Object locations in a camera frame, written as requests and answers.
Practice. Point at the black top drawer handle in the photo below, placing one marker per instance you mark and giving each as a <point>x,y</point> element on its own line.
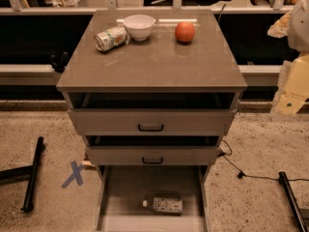
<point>150,127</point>

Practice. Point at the black right stand leg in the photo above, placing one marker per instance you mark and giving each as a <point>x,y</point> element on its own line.
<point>301,215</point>

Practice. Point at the white bowl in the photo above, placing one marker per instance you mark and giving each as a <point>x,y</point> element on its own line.
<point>139,26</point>

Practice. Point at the green white soda can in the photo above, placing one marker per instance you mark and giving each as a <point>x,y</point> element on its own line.
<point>111,38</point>

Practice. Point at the grey drawer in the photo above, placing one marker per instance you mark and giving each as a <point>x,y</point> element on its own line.
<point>180,113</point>
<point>175,150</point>
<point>127,193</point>

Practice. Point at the middle grey drawer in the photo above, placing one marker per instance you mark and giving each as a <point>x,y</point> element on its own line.
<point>175,150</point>

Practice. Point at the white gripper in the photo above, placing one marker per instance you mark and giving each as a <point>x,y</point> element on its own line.
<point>299,29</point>

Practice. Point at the black middle drawer handle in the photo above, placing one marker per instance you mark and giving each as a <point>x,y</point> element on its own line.
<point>152,161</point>

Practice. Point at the bottom grey drawer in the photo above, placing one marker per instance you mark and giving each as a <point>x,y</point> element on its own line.
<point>127,193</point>

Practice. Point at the black stand leg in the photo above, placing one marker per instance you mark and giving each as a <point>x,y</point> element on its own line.
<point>301,215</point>
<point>27,173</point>

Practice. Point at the black left stand leg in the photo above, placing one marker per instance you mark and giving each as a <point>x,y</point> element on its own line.
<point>27,173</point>

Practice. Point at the black clamp on rail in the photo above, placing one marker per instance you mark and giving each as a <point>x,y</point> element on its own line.
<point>59,63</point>

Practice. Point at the orange round fruit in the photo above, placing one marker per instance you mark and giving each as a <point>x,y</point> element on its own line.
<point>185,32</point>

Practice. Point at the black drawer handle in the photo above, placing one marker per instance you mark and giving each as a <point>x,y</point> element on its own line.
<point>152,161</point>
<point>150,127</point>

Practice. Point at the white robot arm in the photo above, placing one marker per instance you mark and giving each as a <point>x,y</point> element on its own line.
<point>298,35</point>

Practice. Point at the grey drawer cabinet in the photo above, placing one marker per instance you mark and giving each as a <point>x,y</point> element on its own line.
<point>160,64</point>

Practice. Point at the top grey drawer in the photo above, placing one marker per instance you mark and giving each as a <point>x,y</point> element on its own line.
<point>180,113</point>

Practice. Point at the clear plastic water bottle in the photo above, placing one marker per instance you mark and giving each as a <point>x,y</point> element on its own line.
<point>165,205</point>

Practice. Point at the blue tape cross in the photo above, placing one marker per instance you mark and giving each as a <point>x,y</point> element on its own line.
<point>75,175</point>

